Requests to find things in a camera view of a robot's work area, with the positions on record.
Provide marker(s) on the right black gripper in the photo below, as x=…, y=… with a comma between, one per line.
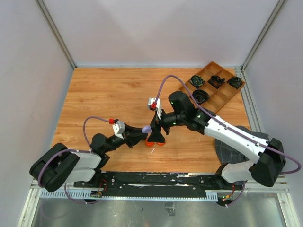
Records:
x=156, y=135

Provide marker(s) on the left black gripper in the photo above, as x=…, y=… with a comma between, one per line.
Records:
x=132, y=135

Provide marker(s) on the purple earbud case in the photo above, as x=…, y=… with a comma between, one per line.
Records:
x=147, y=129

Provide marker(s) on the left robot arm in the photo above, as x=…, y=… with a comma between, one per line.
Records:
x=61, y=165

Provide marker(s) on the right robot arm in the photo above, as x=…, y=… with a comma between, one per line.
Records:
x=265, y=158

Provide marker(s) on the rolled dark belt lower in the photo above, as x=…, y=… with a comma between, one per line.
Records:
x=200, y=96

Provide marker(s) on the rolled dark belt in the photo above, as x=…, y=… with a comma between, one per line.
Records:
x=235, y=82
x=200, y=96
x=216, y=81

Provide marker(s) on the rolled green patterned belt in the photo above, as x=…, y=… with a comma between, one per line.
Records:
x=196, y=81

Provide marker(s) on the wooden divided tray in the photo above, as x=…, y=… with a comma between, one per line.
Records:
x=212, y=87

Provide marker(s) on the grey checked cloth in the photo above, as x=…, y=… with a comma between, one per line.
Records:
x=228, y=155

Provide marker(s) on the rolled dark belt top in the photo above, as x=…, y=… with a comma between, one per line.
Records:
x=216, y=81

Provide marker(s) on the rolled dark belt right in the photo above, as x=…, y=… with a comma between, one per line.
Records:
x=235, y=82

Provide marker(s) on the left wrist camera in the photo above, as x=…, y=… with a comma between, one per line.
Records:
x=119, y=128

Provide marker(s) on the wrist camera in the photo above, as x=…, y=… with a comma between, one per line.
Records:
x=155, y=105
x=119, y=128

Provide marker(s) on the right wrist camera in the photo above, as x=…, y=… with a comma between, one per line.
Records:
x=155, y=105

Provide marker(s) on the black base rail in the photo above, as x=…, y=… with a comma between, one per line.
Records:
x=155, y=185

